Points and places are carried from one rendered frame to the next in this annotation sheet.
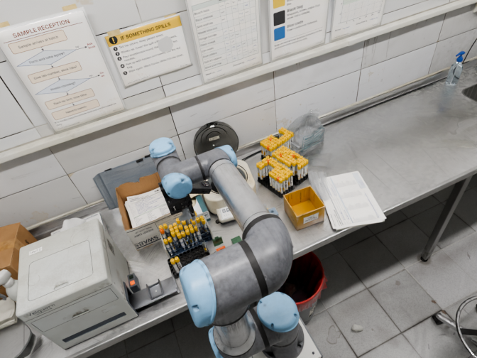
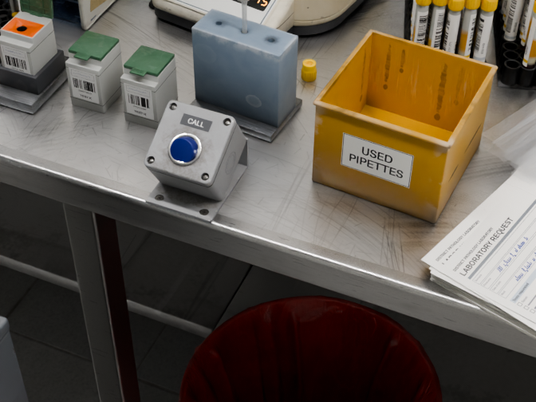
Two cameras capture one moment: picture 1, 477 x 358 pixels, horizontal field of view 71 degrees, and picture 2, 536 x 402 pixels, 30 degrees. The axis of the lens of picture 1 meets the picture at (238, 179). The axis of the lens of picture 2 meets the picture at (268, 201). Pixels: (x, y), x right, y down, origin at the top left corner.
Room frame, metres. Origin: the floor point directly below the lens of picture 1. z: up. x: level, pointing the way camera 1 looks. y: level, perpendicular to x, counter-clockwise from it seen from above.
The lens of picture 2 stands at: (0.25, -0.63, 1.55)
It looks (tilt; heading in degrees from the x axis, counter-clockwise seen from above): 44 degrees down; 39
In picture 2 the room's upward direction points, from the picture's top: 1 degrees clockwise
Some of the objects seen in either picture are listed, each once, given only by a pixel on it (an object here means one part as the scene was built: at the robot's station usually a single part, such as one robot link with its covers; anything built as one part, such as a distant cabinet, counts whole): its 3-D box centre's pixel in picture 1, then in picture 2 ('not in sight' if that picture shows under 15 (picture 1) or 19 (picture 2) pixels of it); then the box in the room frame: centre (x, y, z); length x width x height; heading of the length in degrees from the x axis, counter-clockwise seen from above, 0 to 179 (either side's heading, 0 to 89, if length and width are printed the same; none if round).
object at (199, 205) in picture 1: (192, 199); not in sight; (1.08, 0.23, 0.92); 0.24 x 0.12 x 0.10; 16
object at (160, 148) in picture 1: (165, 158); not in sight; (0.79, 0.20, 1.44); 0.09 x 0.08 x 0.11; 16
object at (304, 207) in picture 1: (303, 207); (402, 124); (0.91, -0.26, 0.93); 0.13 x 0.13 x 0.10; 12
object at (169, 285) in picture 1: (150, 293); not in sight; (0.64, 0.41, 0.92); 0.21 x 0.07 x 0.05; 106
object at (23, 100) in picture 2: not in sight; (33, 72); (0.76, 0.12, 0.89); 0.09 x 0.05 x 0.04; 16
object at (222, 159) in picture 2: not in sight; (205, 140); (0.78, -0.12, 0.92); 0.13 x 0.07 x 0.08; 16
